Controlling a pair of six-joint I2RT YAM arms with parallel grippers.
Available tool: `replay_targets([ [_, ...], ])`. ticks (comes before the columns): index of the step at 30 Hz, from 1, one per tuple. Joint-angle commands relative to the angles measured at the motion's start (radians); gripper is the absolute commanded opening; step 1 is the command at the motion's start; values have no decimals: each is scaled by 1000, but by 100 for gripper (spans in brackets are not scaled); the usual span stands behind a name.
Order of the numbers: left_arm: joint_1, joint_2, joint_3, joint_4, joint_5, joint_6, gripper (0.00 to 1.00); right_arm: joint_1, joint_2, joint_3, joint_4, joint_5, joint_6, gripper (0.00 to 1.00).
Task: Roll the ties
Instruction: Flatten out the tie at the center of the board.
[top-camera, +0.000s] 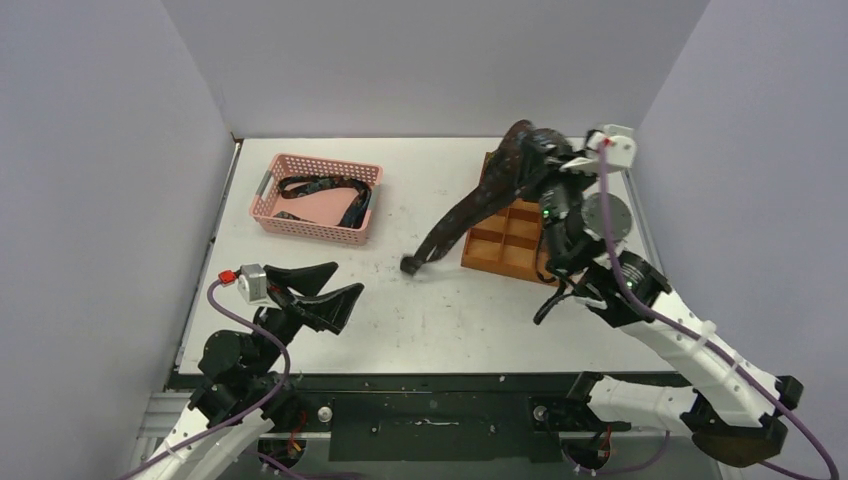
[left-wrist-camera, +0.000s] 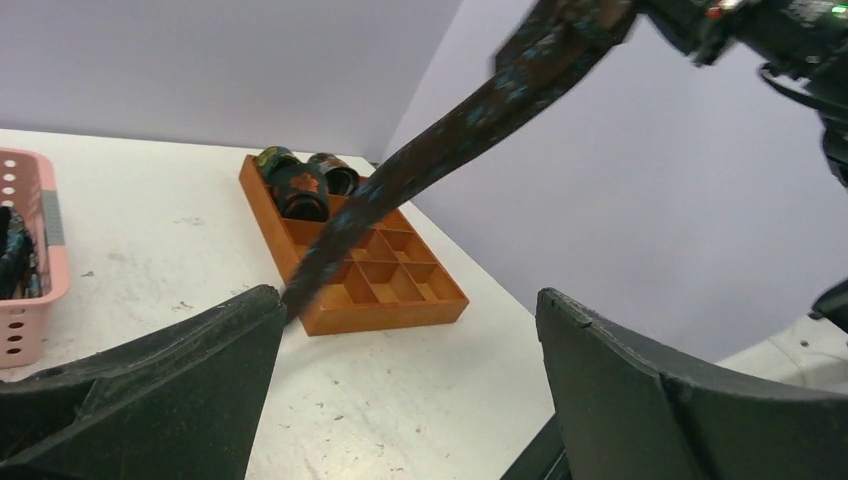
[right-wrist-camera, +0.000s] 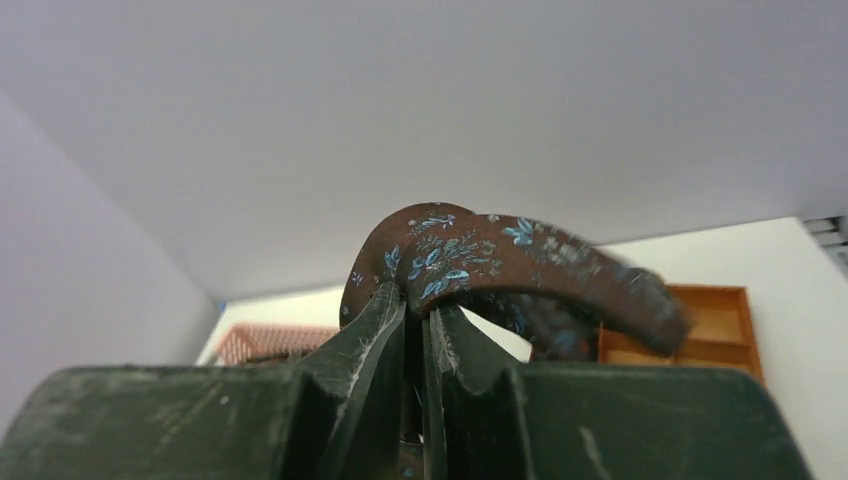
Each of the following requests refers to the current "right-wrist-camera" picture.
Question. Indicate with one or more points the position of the pink perforated plastic basket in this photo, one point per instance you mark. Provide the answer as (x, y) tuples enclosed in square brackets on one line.
[(250, 343)]

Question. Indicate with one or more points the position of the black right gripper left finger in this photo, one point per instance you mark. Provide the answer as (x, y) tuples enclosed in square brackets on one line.
[(335, 414)]

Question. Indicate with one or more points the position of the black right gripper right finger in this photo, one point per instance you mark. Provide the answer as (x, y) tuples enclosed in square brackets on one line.
[(490, 416)]

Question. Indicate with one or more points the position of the wooden compartment tray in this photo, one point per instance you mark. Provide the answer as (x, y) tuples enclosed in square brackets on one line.
[(722, 336)]

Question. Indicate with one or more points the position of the brown floral tie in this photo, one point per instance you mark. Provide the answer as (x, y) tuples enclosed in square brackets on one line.
[(543, 283)]

